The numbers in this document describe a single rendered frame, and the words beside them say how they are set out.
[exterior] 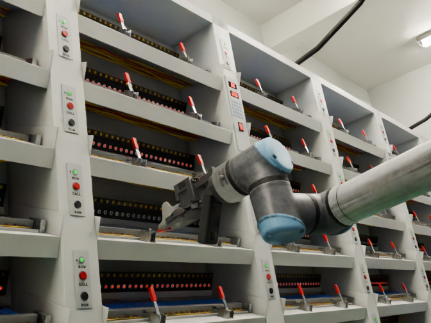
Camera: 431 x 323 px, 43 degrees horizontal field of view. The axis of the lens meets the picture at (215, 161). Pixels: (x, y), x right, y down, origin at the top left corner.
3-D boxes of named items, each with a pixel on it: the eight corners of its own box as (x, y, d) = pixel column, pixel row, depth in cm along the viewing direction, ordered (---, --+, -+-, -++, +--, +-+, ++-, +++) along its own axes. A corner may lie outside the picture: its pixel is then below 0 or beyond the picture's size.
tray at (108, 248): (252, 264, 167) (256, 233, 168) (93, 259, 121) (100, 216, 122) (203, 254, 180) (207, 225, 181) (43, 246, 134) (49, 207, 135)
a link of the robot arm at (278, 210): (324, 229, 111) (305, 176, 116) (281, 229, 104) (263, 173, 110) (295, 247, 117) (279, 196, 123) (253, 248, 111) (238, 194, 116)
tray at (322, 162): (330, 175, 233) (334, 143, 234) (247, 149, 187) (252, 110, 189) (290, 172, 246) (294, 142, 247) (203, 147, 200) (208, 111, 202)
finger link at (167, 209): (155, 211, 136) (182, 195, 131) (160, 232, 133) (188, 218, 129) (147, 209, 133) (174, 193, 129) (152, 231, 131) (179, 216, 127)
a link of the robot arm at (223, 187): (256, 197, 123) (229, 192, 116) (239, 206, 126) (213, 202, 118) (244, 163, 127) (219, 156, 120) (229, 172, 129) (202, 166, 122)
